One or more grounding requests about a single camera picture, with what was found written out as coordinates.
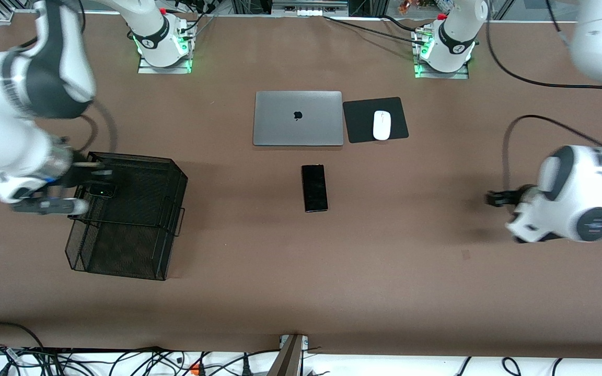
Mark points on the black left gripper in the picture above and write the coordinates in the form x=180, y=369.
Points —
x=513, y=197

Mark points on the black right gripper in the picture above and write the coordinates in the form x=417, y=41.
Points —
x=78, y=175

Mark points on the black slab phone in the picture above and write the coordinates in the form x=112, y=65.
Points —
x=314, y=188

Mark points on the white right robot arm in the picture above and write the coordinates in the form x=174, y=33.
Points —
x=149, y=31

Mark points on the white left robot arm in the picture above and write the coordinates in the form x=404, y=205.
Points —
x=452, y=36

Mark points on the white computer mouse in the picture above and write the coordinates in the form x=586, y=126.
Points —
x=382, y=125

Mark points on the black mouse pad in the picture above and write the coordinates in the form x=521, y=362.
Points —
x=358, y=120

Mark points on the grey closed laptop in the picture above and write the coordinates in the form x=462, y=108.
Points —
x=290, y=125

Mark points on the white power strip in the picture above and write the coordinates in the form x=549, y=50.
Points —
x=309, y=10

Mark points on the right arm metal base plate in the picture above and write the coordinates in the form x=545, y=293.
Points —
x=145, y=70

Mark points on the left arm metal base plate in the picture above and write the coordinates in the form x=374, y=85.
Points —
x=421, y=75

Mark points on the aluminium frame profile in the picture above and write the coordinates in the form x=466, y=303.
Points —
x=4, y=16

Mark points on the aluminium camera post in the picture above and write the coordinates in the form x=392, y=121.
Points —
x=288, y=360

